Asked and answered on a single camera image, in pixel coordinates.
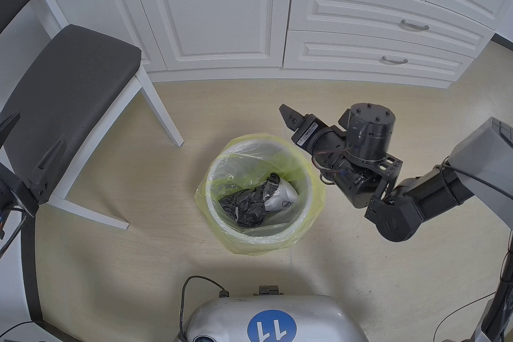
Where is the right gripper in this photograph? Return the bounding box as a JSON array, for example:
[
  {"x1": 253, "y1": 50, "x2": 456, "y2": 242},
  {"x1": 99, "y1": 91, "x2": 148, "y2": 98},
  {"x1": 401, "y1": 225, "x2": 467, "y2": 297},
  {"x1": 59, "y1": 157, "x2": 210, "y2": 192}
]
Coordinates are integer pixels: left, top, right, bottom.
[{"x1": 279, "y1": 104, "x2": 348, "y2": 162}]

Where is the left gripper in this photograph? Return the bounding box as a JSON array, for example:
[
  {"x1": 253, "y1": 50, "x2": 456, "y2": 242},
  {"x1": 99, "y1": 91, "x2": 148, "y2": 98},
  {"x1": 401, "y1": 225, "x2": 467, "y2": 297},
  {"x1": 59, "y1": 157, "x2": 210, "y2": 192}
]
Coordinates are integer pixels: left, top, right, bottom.
[{"x1": 0, "y1": 112, "x2": 65, "y2": 217}]

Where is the yellow plastic bag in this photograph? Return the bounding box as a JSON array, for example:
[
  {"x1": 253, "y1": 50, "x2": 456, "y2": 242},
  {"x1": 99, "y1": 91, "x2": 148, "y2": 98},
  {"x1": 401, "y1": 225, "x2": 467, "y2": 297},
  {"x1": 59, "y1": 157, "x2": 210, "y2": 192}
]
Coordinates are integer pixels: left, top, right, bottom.
[{"x1": 194, "y1": 132, "x2": 326, "y2": 256}]

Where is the black plastic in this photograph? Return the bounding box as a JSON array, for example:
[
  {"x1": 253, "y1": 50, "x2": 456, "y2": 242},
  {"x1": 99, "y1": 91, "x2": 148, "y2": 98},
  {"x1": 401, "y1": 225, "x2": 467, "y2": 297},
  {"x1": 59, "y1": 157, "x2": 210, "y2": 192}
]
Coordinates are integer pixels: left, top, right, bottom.
[{"x1": 219, "y1": 172, "x2": 281, "y2": 229}]

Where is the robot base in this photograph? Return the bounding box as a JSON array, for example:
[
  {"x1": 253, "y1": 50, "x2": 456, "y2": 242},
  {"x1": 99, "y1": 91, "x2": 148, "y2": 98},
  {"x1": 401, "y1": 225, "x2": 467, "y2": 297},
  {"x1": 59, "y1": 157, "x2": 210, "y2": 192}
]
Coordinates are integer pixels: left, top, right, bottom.
[{"x1": 186, "y1": 286, "x2": 369, "y2": 342}]

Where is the white trash bin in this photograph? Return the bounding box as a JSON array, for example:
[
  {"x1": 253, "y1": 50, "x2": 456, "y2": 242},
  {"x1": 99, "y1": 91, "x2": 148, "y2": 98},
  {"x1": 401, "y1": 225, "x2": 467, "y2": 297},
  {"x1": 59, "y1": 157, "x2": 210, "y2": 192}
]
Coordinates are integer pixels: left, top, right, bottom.
[{"x1": 205, "y1": 136, "x2": 314, "y2": 247}]

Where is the white chair dark grey seat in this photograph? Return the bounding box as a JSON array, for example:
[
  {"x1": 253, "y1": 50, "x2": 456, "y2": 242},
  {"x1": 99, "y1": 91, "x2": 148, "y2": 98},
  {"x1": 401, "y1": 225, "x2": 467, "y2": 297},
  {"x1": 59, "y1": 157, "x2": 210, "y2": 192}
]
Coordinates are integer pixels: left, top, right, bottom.
[{"x1": 0, "y1": 0, "x2": 185, "y2": 230}]

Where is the black cable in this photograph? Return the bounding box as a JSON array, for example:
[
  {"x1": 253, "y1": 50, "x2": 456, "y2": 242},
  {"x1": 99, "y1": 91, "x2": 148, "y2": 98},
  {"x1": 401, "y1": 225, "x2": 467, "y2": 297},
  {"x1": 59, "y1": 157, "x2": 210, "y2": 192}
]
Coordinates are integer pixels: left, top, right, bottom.
[
  {"x1": 435, "y1": 290, "x2": 498, "y2": 342},
  {"x1": 180, "y1": 275, "x2": 230, "y2": 342},
  {"x1": 0, "y1": 210, "x2": 29, "y2": 259},
  {"x1": 0, "y1": 322, "x2": 45, "y2": 342}
]

